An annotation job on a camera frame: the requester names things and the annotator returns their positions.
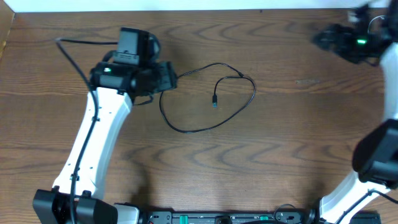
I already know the white usb cable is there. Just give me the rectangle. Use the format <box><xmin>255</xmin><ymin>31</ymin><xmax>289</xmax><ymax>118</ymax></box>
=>
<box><xmin>366</xmin><ymin>14</ymin><xmax>388</xmax><ymax>35</ymax></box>

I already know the black usb cable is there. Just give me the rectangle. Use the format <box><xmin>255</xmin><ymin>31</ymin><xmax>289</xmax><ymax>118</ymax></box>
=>
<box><xmin>159</xmin><ymin>62</ymin><xmax>257</xmax><ymax>134</ymax></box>

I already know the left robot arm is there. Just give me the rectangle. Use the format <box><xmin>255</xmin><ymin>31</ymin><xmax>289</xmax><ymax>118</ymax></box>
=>
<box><xmin>32</xmin><ymin>27</ymin><xmax>177</xmax><ymax>223</ymax></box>

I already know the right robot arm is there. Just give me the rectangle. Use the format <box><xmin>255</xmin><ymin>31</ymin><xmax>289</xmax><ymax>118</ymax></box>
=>
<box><xmin>307</xmin><ymin>0</ymin><xmax>397</xmax><ymax>223</ymax></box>

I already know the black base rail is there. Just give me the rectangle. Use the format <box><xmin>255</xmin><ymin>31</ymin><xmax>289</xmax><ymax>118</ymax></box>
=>
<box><xmin>141</xmin><ymin>205</ymin><xmax>382</xmax><ymax>224</ymax></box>

